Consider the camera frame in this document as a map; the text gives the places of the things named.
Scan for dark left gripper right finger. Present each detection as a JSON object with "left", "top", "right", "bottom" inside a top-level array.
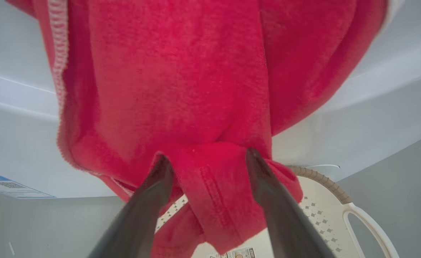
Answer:
[{"left": 246, "top": 148, "right": 336, "bottom": 258}]

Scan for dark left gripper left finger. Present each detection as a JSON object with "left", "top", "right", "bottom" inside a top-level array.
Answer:
[{"left": 87, "top": 155, "right": 175, "bottom": 258}]

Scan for red garment with white trim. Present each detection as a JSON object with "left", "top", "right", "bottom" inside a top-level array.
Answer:
[{"left": 5, "top": 0, "right": 405, "bottom": 258}]

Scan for cream perforated laundry basket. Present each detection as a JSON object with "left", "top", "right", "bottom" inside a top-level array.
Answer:
[{"left": 153, "top": 165, "right": 401, "bottom": 258}]

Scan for basket barcode label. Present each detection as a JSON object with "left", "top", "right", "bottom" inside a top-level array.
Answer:
[{"left": 207, "top": 247, "right": 257, "bottom": 258}]

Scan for blue energy label sticker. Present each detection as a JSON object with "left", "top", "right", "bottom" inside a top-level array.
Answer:
[{"left": 0, "top": 175, "right": 57, "bottom": 199}]

